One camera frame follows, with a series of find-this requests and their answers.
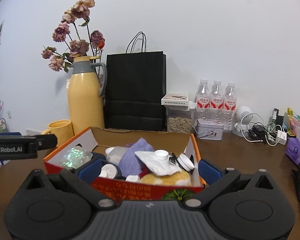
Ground purple tissue pack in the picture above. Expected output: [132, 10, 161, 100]
[286, 138, 300, 166]

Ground water bottle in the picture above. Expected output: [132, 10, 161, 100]
[223, 82, 237, 133]
[210, 80, 224, 120]
[193, 79, 210, 127]

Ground water bottle middle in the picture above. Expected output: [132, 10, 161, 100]
[210, 80, 224, 120]

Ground water bottle left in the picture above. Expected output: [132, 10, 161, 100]
[193, 79, 210, 127]

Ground white round camera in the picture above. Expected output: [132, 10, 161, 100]
[232, 106, 253, 137]

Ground clear seed container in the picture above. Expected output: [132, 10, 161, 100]
[161, 93, 196, 133]

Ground black paper bag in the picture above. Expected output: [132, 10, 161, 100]
[104, 31, 167, 131]

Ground tangled charger cables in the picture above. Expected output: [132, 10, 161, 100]
[239, 112, 288, 146]

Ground colourful snack packet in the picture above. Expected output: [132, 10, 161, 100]
[287, 107, 300, 137]

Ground iridescent plastic ball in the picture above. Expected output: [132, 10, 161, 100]
[60, 146, 93, 169]

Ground small printed tin box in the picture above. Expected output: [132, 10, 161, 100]
[194, 119, 224, 140]

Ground white face mask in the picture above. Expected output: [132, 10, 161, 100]
[135, 151, 181, 176]

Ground dried rose bouquet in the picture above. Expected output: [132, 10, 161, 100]
[41, 0, 106, 73]

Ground purple knit cloth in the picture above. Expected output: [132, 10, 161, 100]
[118, 138, 154, 177]

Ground small white cap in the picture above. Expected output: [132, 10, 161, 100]
[154, 150, 169, 160]

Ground yellow thermos jug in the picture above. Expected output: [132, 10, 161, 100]
[68, 56, 107, 135]

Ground orange cardboard box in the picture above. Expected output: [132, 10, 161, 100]
[43, 127, 206, 203]

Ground yellow plush toy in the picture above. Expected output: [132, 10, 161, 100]
[140, 171, 192, 186]

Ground water bottle right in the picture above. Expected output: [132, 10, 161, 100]
[223, 82, 237, 133]

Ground yellow mug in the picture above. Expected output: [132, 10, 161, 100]
[42, 120, 74, 147]

